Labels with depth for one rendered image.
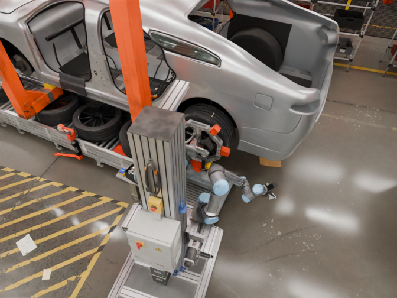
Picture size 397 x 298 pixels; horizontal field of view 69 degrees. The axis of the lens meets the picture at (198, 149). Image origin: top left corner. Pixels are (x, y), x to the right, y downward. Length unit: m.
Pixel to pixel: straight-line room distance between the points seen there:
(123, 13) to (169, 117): 0.97
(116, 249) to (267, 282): 1.66
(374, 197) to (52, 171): 4.28
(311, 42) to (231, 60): 1.80
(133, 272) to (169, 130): 1.88
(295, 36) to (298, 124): 1.76
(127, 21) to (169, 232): 1.55
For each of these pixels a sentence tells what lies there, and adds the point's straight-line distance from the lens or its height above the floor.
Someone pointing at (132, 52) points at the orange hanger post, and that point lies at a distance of 2.48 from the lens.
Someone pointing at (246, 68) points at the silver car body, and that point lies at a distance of 2.76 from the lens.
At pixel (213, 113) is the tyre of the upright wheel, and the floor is 1.17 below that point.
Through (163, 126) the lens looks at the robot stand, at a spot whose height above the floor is 2.03.
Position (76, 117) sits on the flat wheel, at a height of 0.50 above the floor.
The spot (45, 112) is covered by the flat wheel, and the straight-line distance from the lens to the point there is 4.58.
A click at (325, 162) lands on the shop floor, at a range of 4.55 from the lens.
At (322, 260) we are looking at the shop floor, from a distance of 3.66.
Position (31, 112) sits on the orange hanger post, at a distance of 4.51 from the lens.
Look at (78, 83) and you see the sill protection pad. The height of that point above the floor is 0.95.
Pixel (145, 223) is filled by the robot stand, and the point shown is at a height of 1.23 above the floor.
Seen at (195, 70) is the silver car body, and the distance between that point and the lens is 2.91.
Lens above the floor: 3.12
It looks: 46 degrees down
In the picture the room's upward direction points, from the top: 2 degrees clockwise
